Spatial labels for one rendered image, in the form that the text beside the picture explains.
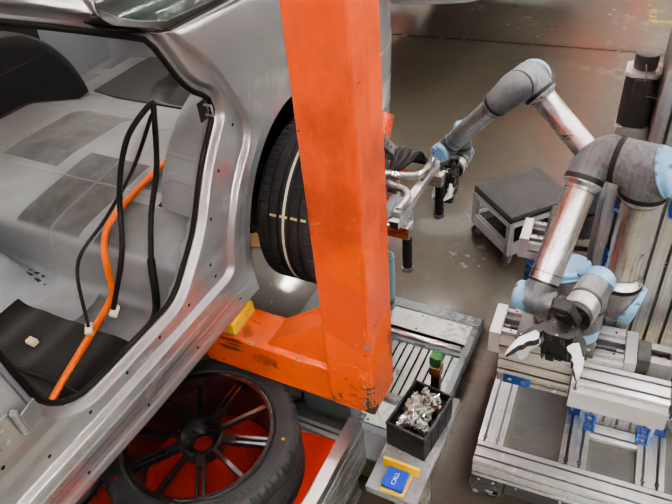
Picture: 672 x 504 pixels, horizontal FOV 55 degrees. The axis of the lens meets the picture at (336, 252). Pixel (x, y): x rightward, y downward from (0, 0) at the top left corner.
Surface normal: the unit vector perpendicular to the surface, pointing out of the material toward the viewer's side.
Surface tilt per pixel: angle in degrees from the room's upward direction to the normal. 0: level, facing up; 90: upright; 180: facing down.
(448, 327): 0
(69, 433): 92
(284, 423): 0
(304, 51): 90
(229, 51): 81
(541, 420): 0
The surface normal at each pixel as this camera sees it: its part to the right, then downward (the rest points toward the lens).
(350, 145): -0.44, 0.59
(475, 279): -0.08, -0.77
